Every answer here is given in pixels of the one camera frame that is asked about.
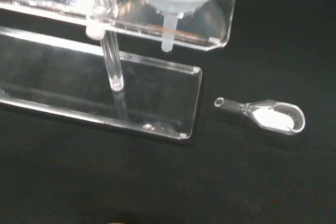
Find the translucent plastic funnel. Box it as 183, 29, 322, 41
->
115, 0, 251, 52

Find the glass weighing funnel with powder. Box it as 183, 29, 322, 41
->
214, 97, 306, 136

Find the black cloth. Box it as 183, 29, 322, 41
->
0, 0, 336, 224

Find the clear acrylic funnel stand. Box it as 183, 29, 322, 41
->
0, 0, 238, 141

